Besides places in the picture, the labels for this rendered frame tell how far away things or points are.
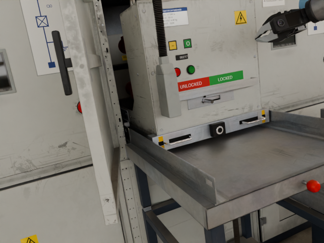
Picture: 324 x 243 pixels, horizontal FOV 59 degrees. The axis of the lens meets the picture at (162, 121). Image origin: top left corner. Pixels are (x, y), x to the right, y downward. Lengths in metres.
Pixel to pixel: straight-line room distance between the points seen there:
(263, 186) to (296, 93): 1.06
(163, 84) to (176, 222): 0.83
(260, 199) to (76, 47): 0.57
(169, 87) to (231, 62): 0.35
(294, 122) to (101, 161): 0.82
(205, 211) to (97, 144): 0.29
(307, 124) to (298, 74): 0.64
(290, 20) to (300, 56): 0.82
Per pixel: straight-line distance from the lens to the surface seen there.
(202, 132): 1.13
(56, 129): 1.22
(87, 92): 0.63
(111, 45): 1.89
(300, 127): 1.23
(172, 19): 1.08
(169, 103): 0.94
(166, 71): 0.94
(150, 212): 1.37
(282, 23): 0.98
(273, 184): 0.82
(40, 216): 1.33
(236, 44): 1.21
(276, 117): 1.30
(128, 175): 1.35
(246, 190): 0.78
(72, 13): 0.64
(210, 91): 1.10
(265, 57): 1.63
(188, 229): 1.60
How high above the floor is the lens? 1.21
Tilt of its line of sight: 13 degrees down
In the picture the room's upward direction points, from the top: 8 degrees counter-clockwise
